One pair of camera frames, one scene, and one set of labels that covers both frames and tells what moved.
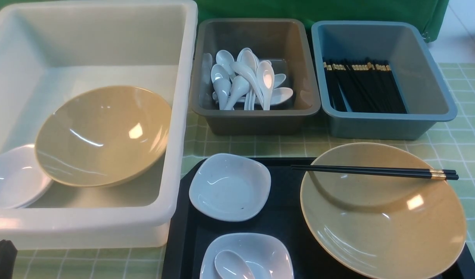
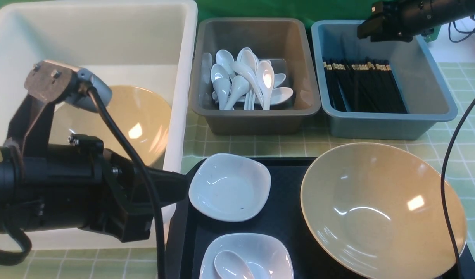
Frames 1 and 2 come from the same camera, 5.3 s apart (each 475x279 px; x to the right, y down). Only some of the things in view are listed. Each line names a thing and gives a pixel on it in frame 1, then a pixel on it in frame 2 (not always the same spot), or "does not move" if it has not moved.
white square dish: [229, 188] does not move
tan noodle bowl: [384, 227] does not move
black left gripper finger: [2, 256] to [166, 186]
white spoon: [229, 265] does not move
